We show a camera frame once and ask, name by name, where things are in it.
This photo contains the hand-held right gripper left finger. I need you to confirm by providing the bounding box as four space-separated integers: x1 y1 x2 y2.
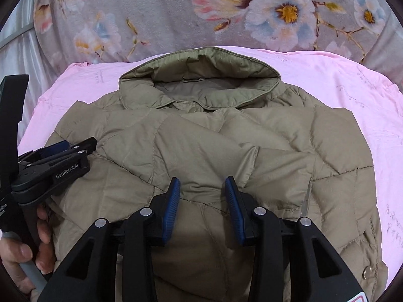
38 178 181 302

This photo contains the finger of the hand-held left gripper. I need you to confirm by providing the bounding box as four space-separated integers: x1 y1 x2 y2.
18 140 75 165
11 137 98 207

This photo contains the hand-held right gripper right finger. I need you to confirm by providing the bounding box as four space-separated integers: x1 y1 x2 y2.
223 176 372 302

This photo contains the khaki quilted puffer jacket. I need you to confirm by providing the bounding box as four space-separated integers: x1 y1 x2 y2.
44 47 389 302

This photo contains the person's left hand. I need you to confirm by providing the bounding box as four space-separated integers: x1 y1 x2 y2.
0 206 58 294

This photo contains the white satin curtain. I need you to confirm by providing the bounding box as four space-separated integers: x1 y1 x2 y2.
0 0 63 158

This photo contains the grey floral blanket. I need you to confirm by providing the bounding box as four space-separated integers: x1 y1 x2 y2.
31 0 403 70

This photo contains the pink bed sheet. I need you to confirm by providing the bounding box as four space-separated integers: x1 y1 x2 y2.
17 49 403 293

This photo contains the grey cable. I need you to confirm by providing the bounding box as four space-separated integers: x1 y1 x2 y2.
0 27 33 48

